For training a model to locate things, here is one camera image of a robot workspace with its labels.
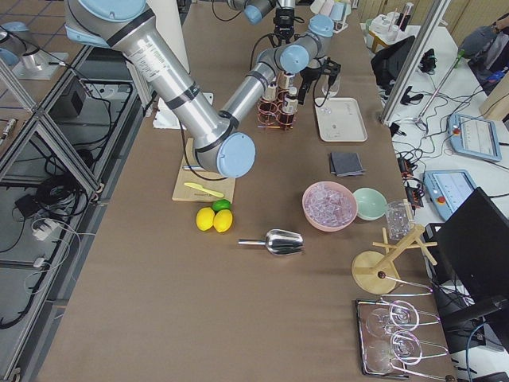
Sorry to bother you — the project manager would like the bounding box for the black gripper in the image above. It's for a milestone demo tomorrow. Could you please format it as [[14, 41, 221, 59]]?
[[271, 7, 294, 48], [297, 57, 341, 105]]

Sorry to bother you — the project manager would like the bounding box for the tea bottle white cap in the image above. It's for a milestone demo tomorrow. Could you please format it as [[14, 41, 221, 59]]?
[[280, 87, 298, 128]]

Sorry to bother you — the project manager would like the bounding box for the copper wire bottle basket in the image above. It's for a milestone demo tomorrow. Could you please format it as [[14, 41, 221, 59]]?
[[257, 72, 298, 131]]

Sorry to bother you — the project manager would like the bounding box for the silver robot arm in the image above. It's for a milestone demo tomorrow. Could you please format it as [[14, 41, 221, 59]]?
[[64, 1, 334, 178], [227, 0, 296, 46]]

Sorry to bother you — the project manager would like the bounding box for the clear wine glass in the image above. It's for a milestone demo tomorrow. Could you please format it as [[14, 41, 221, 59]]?
[[321, 75, 340, 114]]

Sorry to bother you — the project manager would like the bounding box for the cream plastic tray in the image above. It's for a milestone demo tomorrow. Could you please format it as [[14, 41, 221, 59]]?
[[315, 97, 367, 142]]

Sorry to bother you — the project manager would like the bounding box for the dark grey folded cloth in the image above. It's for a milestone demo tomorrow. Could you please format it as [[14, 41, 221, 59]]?
[[329, 152, 365, 177]]

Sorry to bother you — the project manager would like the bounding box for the pink bowl with ice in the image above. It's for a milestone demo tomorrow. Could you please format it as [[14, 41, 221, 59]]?
[[301, 181, 358, 232]]

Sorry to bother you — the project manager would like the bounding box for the green bowl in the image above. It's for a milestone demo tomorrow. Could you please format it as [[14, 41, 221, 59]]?
[[353, 188, 387, 221]]

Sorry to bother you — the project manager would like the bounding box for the blue teach pendant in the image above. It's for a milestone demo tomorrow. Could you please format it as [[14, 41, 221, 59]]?
[[423, 170, 476, 220], [448, 113, 502, 162]]

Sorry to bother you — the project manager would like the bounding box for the clear glass tumbler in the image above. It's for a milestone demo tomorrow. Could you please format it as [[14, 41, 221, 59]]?
[[385, 200, 410, 240]]

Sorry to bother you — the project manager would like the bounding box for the yellow plastic knife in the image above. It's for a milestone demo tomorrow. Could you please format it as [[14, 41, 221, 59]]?
[[184, 182, 224, 198]]

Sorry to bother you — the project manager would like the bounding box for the green lime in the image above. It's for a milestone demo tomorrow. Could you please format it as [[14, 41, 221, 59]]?
[[212, 199, 231, 212]]

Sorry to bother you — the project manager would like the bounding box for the bamboo cutting board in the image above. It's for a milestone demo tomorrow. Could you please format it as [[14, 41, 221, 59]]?
[[171, 137, 237, 202]]

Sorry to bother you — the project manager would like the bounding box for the silver metal scoop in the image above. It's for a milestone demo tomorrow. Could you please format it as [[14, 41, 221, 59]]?
[[238, 228, 304, 256]]

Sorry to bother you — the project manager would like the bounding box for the yellow lemon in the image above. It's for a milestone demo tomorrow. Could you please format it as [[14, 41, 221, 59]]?
[[196, 207, 216, 232], [213, 209, 233, 233]]

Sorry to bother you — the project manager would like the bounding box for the wooden cup tree stand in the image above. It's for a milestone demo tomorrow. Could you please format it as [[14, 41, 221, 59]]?
[[352, 199, 437, 296]]

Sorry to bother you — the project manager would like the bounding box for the black monitor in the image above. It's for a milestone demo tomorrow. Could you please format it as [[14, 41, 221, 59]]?
[[436, 187, 508, 338]]

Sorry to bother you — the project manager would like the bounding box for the upside-down wine glass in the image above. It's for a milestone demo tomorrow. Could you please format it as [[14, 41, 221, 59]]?
[[364, 329, 449, 369], [365, 300, 441, 337]]

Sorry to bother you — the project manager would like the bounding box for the metal tray with glasses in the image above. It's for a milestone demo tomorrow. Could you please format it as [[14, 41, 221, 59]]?
[[355, 299, 449, 381]]

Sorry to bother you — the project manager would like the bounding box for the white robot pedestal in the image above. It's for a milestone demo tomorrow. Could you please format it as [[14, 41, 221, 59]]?
[[137, 1, 219, 138]]

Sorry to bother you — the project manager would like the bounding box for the aluminium frame post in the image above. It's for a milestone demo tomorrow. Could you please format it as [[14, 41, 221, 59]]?
[[380, 0, 451, 127]]

